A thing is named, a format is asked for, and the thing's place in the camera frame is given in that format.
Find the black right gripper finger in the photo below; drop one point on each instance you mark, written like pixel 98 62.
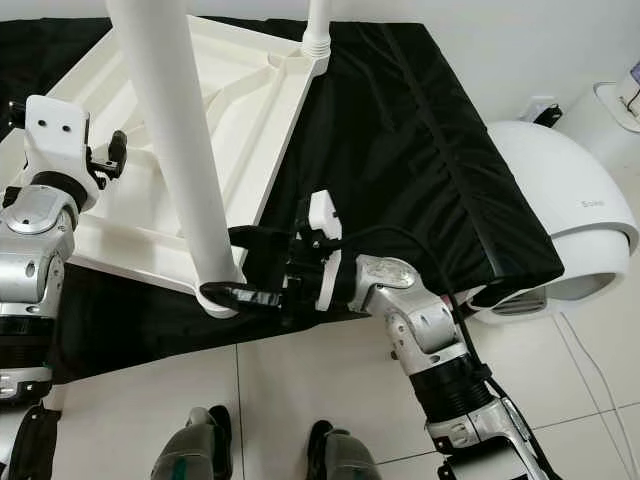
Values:
pixel 260 237
pixel 242 294

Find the white plastic children table top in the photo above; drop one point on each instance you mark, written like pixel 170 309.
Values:
pixel 240 130

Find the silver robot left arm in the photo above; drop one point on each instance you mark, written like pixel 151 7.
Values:
pixel 30 270

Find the grey robot left foot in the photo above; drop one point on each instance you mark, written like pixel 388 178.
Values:
pixel 192 448

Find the grey robot foot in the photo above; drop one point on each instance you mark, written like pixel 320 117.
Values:
pixel 342 455
pixel 192 448

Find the black cloth table cover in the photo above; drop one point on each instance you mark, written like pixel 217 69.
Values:
pixel 420 140

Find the grey robot right foot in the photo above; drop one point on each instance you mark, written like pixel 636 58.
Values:
pixel 342 455

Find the white dome appliance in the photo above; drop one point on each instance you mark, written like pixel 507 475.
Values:
pixel 560 200

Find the white cylinder appliance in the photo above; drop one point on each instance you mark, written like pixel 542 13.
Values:
pixel 605 125

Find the blue striped item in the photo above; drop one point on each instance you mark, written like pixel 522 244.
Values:
pixel 633 72

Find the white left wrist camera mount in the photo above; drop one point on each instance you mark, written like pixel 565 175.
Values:
pixel 60 135

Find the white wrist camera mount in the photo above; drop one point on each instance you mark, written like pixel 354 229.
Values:
pixel 60 135
pixel 322 210

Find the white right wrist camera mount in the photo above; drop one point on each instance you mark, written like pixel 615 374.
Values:
pixel 322 210

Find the wall socket with black plug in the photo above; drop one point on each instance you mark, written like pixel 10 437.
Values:
pixel 543 112

